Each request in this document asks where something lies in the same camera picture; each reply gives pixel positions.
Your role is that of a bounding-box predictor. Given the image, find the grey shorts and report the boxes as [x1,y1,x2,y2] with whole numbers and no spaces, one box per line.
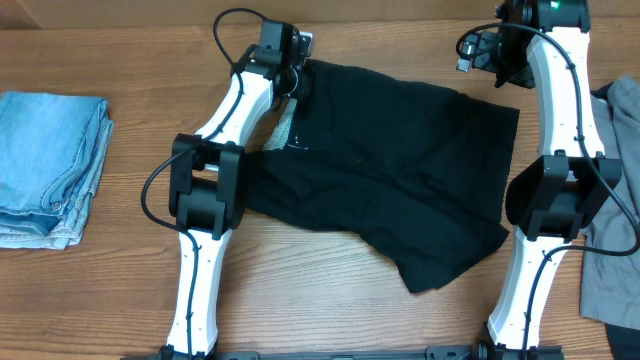
[579,75,640,331]

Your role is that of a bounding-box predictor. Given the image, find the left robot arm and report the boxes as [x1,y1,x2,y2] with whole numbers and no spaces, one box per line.
[157,20,314,359]

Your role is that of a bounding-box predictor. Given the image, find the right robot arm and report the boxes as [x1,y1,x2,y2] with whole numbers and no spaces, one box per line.
[456,0,622,359]

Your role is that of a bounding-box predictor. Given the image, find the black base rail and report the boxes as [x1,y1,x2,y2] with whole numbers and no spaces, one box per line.
[121,343,565,360]

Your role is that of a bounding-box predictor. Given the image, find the folded light blue jeans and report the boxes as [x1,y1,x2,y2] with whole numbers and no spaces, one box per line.
[1,91,114,250]

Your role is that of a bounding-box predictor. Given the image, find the black shorts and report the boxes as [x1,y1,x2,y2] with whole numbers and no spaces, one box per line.
[242,60,519,293]

